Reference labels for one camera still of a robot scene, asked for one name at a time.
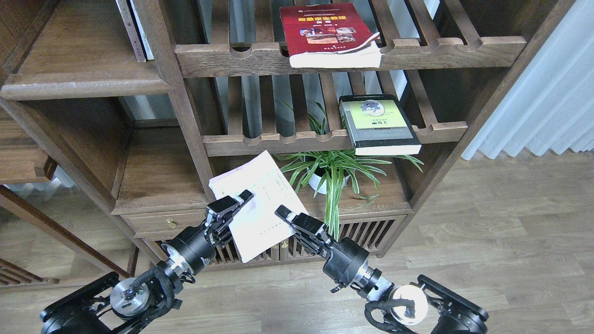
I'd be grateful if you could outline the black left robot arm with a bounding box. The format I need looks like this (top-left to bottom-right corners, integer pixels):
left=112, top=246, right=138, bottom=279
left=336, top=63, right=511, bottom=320
left=40, top=190, right=254, bottom=334

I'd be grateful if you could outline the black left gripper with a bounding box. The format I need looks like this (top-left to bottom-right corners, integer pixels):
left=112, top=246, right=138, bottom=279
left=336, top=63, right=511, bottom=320
left=165, top=190, right=254, bottom=274

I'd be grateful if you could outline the brass drawer knob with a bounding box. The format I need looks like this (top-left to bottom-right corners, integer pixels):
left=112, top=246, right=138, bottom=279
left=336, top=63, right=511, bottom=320
left=166, top=218, right=177, bottom=229

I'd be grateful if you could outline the white blue upright book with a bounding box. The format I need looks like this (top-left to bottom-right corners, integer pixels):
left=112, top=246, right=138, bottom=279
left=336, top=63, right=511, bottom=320
left=130, top=0, right=154, bottom=61

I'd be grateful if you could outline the wooden side furniture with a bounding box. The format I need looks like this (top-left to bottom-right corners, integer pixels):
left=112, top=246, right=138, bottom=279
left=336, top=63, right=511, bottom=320
left=1, top=111, right=136, bottom=287

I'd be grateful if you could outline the pale lilac white book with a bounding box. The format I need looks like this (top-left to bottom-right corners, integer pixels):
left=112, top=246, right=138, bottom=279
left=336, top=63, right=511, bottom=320
left=209, top=151, right=307, bottom=263

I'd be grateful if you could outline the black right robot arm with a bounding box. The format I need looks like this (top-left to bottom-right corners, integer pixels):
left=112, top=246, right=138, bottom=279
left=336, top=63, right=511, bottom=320
left=275, top=206, right=489, bottom=334

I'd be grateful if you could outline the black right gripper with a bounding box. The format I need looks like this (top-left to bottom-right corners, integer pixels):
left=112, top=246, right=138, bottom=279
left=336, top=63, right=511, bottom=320
left=274, top=205, right=372, bottom=289

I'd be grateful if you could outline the white sheer curtain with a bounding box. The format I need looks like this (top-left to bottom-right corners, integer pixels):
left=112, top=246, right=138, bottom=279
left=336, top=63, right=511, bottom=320
left=462, top=0, right=594, bottom=160

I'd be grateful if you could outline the red cover book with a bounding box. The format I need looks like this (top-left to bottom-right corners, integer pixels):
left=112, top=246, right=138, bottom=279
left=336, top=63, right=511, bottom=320
left=280, top=3, right=381, bottom=69

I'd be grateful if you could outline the grey upright book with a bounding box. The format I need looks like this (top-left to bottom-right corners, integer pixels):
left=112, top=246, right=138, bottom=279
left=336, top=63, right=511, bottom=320
left=116, top=0, right=147, bottom=63

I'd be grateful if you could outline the dark wooden bookshelf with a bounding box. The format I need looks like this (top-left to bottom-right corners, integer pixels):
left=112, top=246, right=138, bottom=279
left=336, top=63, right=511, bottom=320
left=1, top=0, right=574, bottom=261

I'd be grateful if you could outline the green and black book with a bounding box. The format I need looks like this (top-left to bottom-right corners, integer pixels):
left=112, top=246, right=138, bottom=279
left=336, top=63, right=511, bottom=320
left=339, top=94, right=421, bottom=156

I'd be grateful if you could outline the white plant pot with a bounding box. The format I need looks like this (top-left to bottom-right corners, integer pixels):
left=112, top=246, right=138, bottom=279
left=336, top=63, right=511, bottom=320
left=306, top=167, right=350, bottom=195

